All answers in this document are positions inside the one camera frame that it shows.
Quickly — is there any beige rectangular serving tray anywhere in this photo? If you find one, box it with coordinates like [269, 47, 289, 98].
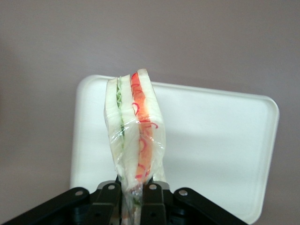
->
[69, 74, 280, 225]

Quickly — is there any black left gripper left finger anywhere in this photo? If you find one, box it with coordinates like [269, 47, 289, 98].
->
[0, 181, 123, 225]

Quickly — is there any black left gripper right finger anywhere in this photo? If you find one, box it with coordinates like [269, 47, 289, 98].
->
[140, 181, 249, 225]

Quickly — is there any triangle sandwich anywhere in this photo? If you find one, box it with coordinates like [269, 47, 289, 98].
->
[102, 67, 168, 225]

